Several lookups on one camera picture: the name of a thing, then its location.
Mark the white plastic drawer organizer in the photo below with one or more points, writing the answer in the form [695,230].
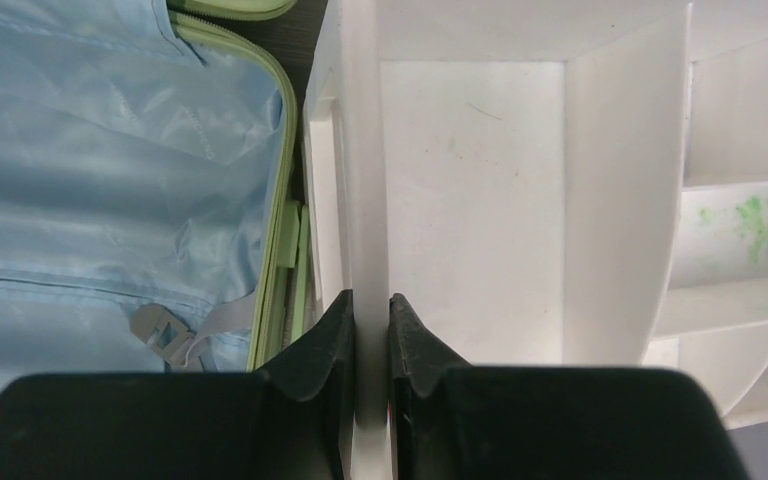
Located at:
[547,182]

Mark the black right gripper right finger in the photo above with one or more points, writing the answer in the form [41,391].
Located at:
[422,441]

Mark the green ribbed hard-shell suitcase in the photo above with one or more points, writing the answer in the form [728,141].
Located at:
[145,153]

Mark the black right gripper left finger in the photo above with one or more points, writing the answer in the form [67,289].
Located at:
[305,418]

